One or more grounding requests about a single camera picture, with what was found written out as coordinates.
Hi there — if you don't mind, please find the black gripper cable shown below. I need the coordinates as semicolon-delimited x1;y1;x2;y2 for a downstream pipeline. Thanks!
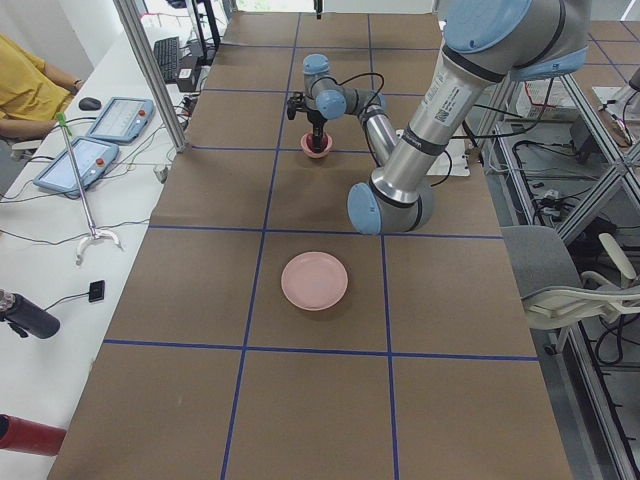
334;72;387;151

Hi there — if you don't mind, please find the black water bottle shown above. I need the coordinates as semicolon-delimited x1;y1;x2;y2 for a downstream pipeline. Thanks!
1;290;60;339

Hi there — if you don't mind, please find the upper teach pendant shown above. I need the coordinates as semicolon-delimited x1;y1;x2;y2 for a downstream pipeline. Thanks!
86;97;155;144

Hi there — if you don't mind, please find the pink plate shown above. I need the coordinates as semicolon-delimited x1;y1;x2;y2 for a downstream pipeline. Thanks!
281;251;349;311

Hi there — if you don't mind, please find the lower teach pendant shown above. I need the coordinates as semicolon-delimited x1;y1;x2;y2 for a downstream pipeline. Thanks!
33;137;119;198

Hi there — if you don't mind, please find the teach pendant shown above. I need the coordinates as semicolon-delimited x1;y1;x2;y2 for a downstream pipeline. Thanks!
33;137;119;198
86;97;155;144

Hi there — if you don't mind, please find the person in yellow shirt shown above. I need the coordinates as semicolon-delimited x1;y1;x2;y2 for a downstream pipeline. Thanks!
1;34;85;140

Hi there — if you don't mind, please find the aluminium frame post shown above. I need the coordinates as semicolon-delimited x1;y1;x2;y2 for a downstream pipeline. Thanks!
113;0;186;153

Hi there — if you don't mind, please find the metal reacher grabber tool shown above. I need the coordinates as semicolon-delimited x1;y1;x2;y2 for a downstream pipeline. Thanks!
55;112;124;266

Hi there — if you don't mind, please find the black small device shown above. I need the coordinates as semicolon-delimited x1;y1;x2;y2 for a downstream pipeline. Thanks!
88;280;106;303

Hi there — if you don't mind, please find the red apple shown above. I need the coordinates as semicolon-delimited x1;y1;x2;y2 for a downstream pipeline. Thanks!
305;135;326;153

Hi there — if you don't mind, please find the pink bowl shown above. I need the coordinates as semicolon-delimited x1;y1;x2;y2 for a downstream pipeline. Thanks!
300;132;333;159

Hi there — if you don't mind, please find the grey office chair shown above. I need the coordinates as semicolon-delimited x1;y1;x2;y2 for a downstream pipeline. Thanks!
502;225;639;355

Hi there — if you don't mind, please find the black computer mouse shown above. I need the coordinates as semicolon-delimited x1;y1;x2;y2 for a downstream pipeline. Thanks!
78;97;102;111

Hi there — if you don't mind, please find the red water bottle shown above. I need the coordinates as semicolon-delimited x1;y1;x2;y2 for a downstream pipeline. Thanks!
1;414;67;456

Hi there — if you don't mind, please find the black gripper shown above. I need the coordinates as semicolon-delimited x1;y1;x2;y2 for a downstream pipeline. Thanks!
306;0;327;151

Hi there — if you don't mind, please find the black keyboard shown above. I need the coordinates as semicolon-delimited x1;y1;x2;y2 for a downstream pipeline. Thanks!
153;36;180;84

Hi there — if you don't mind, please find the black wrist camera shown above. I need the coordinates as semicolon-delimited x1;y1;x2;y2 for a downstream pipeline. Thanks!
286;92;307;120

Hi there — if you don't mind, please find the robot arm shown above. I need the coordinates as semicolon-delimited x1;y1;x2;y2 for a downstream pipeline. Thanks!
287;1;592;235

